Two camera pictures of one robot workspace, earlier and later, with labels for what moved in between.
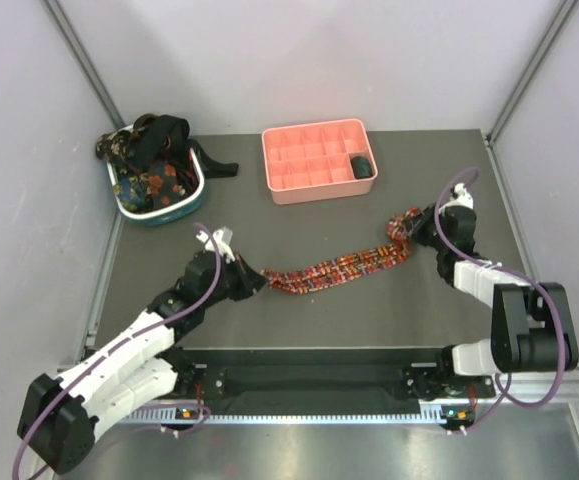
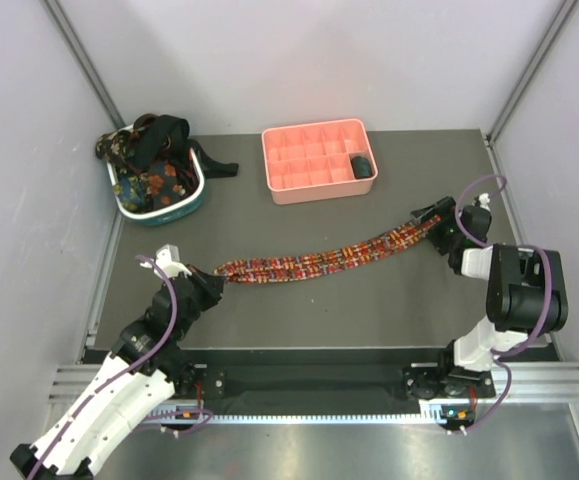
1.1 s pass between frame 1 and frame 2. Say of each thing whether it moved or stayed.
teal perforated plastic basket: stayed
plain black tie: stayed
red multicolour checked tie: moved
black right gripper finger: moved
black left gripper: moved
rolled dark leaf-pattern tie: stayed
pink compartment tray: stayed
